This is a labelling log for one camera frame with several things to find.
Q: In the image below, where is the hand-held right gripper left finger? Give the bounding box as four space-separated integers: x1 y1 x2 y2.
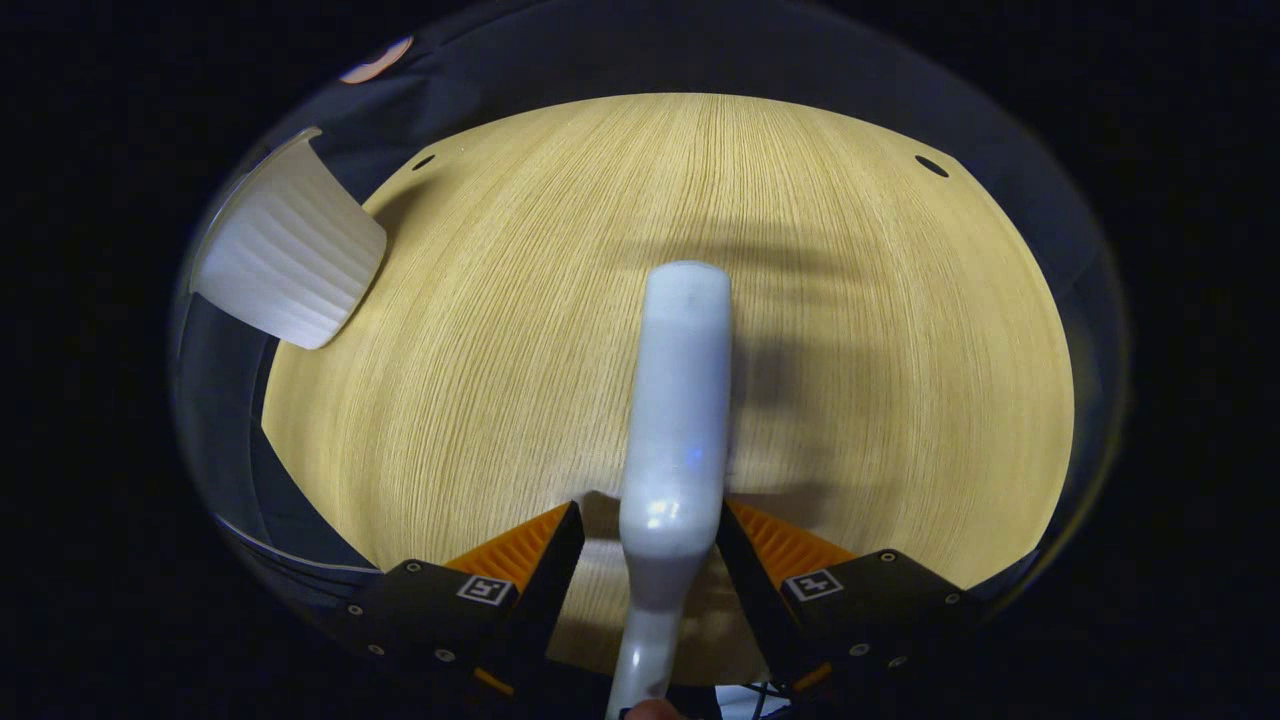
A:
325 500 588 699

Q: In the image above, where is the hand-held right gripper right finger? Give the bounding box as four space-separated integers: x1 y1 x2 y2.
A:
714 498 986 696

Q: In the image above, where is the small grey broom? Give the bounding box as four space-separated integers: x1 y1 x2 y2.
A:
605 260 734 720

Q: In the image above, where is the white ribbed garbage bin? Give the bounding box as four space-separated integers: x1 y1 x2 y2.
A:
190 127 388 351

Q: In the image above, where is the wooden desktop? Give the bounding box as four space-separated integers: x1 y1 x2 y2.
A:
260 92 1076 689

